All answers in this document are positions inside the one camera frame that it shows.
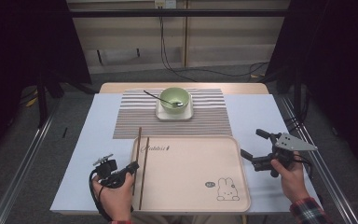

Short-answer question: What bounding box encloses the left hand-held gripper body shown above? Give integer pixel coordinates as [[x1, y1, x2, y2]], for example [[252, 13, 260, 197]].
[[92, 153, 129, 189]]

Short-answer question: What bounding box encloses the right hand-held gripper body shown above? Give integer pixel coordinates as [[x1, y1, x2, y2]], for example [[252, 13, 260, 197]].
[[252, 132, 319, 178]]

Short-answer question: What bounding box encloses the beige rabbit print tray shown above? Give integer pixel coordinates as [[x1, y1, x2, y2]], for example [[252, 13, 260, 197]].
[[122, 134, 252, 214]]

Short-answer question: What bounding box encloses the white square plate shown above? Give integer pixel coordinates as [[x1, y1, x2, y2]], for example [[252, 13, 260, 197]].
[[154, 92, 195, 121]]

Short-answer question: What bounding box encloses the metal spoon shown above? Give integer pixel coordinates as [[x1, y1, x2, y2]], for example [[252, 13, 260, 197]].
[[143, 90, 185, 108]]

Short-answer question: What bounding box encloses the green bowl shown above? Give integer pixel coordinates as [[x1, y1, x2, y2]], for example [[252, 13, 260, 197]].
[[158, 87, 191, 115]]

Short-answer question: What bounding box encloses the person's left hand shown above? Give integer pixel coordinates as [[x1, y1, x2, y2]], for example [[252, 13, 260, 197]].
[[91, 172, 135, 222]]

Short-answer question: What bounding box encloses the person's right hand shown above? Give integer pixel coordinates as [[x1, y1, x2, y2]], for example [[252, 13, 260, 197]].
[[269, 152, 307, 204]]

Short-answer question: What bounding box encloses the white board sheet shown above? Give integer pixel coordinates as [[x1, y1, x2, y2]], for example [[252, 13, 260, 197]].
[[49, 92, 324, 215]]

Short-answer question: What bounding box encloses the striped placemat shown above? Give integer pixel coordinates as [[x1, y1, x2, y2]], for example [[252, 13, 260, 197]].
[[112, 88, 233, 140]]

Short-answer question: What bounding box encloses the black curtain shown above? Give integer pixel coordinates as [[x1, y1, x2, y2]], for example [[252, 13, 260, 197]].
[[265, 0, 358, 178], [0, 0, 92, 162]]

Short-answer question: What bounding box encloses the black metal stand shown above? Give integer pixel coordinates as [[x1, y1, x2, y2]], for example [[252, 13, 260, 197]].
[[36, 71, 64, 129]]

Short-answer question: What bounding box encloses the yellow floor tape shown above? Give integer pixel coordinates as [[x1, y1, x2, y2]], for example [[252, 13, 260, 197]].
[[24, 90, 40, 108]]

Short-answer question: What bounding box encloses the black horizontal bar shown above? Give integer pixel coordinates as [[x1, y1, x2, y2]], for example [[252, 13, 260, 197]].
[[68, 8, 290, 18]]

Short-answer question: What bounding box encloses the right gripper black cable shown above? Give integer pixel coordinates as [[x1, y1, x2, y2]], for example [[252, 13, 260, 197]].
[[292, 153, 313, 180]]

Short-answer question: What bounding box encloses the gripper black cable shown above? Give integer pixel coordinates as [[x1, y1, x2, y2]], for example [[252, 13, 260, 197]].
[[292, 153, 313, 180], [88, 169, 113, 222]]

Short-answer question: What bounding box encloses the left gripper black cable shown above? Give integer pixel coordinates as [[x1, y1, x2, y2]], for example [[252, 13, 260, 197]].
[[88, 169, 113, 222]]

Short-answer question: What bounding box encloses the metal floor rail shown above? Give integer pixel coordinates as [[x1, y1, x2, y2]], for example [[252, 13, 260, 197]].
[[0, 99, 63, 224], [281, 96, 358, 224]]

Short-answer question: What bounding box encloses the black power cable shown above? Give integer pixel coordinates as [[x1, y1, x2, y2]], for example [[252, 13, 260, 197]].
[[158, 7, 269, 82]]

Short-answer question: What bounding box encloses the white wall outlet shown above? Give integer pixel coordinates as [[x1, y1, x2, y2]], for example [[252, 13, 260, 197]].
[[154, 0, 177, 9]]

